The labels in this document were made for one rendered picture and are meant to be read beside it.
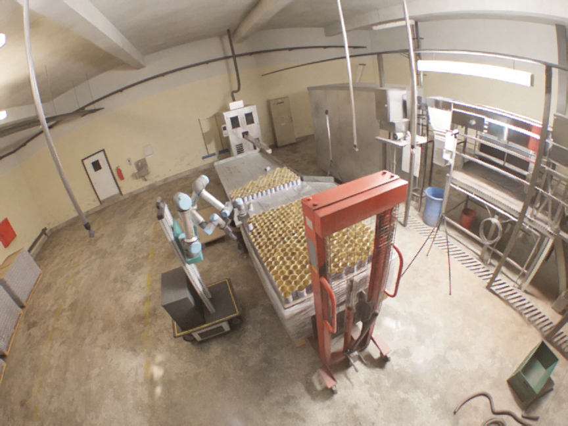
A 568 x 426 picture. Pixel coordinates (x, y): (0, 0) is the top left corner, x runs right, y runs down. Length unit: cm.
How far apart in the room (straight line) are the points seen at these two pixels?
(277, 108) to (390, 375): 863
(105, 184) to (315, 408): 944
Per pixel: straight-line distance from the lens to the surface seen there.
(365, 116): 449
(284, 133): 939
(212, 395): 297
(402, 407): 276
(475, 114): 361
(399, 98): 388
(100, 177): 992
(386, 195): 125
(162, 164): 929
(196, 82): 899
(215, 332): 311
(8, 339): 721
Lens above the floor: 263
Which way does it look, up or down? 32 degrees down
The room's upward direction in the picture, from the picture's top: 11 degrees counter-clockwise
